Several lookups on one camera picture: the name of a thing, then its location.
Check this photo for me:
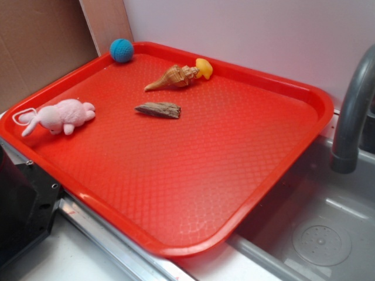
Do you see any yellow rubber duck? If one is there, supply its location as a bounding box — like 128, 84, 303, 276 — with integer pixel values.
195, 58, 213, 80

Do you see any light wooden board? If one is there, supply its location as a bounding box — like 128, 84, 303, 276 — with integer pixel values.
79, 0, 134, 56

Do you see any blue textured ball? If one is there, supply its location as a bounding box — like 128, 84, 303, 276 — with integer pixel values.
110, 39, 134, 63

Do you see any tan spiral conch shell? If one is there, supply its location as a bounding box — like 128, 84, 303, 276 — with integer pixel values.
144, 65, 199, 91

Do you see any brown cardboard panel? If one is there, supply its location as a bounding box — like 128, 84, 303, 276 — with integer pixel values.
1, 1, 97, 112

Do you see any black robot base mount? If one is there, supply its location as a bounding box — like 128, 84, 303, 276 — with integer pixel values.
1, 148, 62, 269

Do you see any red plastic tray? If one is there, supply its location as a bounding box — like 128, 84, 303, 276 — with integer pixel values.
1, 42, 333, 258

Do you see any grey plastic sink basin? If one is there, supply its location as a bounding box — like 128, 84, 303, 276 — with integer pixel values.
228, 137, 374, 280

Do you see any brown wood piece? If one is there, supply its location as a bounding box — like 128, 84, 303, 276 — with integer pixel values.
134, 102, 181, 119

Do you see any pink plush bunny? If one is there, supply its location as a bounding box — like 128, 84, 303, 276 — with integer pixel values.
12, 99, 96, 137

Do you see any grey toy faucet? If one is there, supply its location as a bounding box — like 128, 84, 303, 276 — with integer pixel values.
330, 46, 374, 174

